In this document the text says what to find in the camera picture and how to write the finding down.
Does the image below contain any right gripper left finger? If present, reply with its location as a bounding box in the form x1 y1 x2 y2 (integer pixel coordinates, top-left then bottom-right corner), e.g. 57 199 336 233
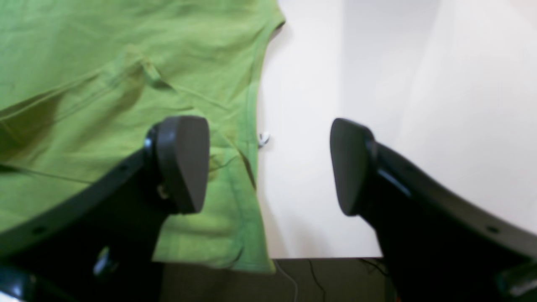
1 115 210 302

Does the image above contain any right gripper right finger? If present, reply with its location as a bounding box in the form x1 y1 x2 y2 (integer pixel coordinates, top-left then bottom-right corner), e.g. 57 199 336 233
330 118 537 302

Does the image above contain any green T-shirt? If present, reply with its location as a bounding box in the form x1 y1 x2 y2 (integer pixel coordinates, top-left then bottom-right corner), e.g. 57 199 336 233
0 0 285 273

